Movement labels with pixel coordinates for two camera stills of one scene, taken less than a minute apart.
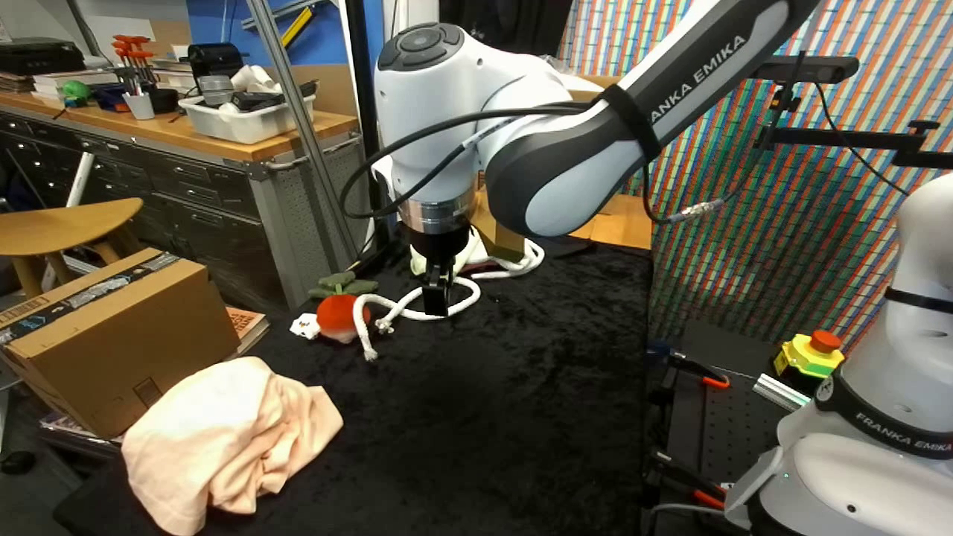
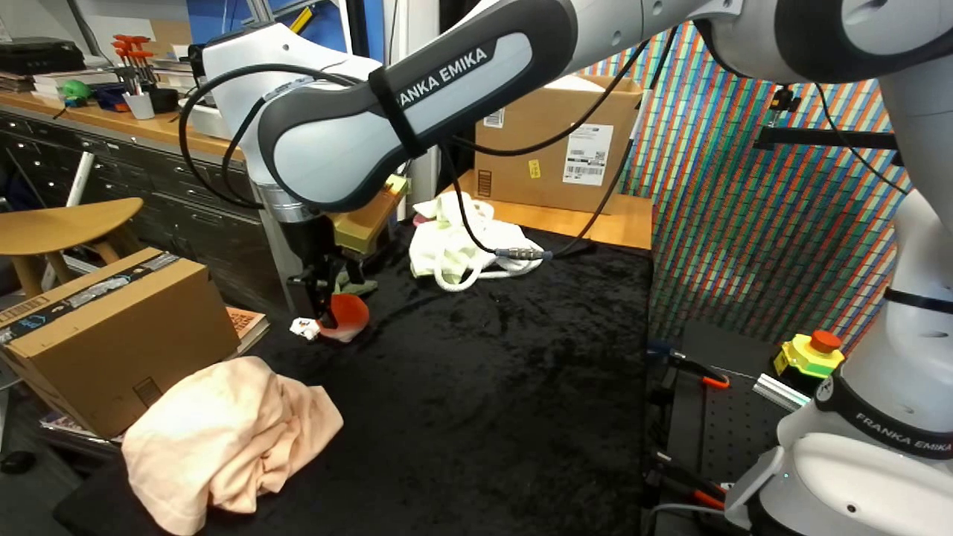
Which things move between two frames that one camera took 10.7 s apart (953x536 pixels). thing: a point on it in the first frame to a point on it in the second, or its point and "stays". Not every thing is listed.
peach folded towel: (219, 442) stays
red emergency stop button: (815, 351) stays
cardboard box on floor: (112, 341) stays
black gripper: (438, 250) to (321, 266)
